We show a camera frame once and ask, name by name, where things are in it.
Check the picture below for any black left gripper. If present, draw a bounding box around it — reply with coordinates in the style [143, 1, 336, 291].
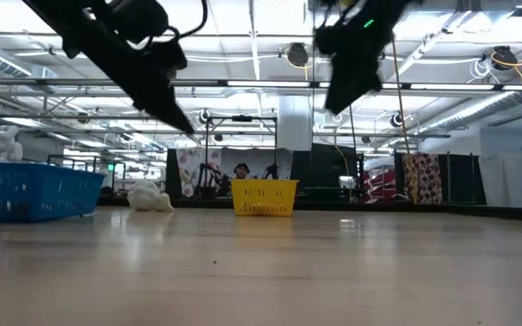
[63, 8, 195, 135]

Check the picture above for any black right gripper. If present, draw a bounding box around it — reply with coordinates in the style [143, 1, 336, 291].
[314, 8, 398, 115]

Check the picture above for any small cream garlic bulb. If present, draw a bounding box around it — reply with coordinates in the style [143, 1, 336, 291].
[154, 192, 175, 214]

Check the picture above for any white floral cloth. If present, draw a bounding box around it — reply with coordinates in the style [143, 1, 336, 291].
[175, 147, 224, 198]

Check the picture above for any white pillar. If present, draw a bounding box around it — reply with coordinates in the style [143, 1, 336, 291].
[277, 94, 314, 152]

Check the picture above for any long ceiling light bar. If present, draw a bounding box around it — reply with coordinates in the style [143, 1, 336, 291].
[0, 77, 522, 92]

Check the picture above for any black partition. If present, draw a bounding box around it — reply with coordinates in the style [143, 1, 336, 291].
[394, 152, 488, 206]
[290, 143, 365, 203]

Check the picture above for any person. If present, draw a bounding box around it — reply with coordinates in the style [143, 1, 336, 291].
[233, 161, 251, 180]

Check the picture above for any large white garlic bulb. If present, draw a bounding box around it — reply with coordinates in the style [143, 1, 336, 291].
[127, 179, 162, 212]

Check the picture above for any red shelf rack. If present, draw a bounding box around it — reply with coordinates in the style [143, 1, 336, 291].
[362, 169, 401, 203]

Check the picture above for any plain white sheet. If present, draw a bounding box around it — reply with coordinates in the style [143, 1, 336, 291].
[219, 148, 294, 180]

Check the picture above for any brown patterned cloth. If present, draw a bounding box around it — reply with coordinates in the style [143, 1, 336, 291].
[400, 152, 443, 205]

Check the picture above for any yellow plastic basket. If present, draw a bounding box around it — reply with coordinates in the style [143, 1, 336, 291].
[229, 178, 299, 217]

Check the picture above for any blue plastic basket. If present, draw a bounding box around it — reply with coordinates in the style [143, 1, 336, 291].
[0, 161, 107, 224]

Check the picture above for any white blocky figure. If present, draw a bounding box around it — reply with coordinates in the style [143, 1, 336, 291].
[0, 125, 24, 163]

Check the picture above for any white panel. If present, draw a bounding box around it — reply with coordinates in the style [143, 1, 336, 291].
[478, 153, 522, 209]

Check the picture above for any black hanging cable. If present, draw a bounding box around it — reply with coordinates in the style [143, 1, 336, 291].
[347, 106, 360, 153]

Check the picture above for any black metal gantry frame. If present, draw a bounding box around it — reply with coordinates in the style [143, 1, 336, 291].
[204, 115, 279, 200]

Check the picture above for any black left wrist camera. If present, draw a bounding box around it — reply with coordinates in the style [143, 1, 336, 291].
[106, 0, 170, 44]

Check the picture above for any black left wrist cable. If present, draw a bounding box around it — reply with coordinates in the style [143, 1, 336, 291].
[165, 0, 208, 41]

